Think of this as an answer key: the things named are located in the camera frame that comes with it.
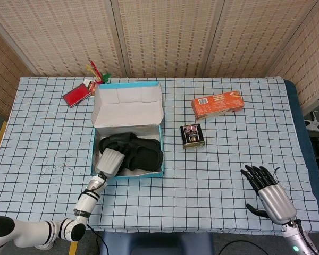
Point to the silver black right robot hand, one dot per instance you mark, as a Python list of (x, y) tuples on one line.
[(276, 202)]

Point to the black rubber slipper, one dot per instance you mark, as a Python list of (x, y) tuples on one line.
[(146, 159), (117, 139)]

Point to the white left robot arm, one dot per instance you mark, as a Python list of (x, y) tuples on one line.
[(82, 204)]

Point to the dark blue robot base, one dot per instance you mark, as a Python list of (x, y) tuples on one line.
[(154, 244)]

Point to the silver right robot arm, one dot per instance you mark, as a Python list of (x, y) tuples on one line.
[(299, 241)]

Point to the orange rectangular carton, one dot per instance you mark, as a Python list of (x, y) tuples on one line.
[(218, 105)]

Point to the blue cardboard shoe box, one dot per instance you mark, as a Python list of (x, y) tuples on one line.
[(127, 111)]

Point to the blue checked tablecloth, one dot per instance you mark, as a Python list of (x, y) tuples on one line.
[(202, 191)]

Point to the black luncheon meat can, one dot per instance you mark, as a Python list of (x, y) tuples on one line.
[(192, 135)]

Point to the woven folding screen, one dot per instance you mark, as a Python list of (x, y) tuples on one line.
[(175, 34)]

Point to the small orange white pack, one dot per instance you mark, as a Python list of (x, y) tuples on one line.
[(91, 86)]

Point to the colourful feather shuttlecock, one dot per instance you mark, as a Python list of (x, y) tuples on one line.
[(95, 71)]

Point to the red flat ink pad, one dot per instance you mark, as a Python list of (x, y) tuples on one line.
[(77, 95)]

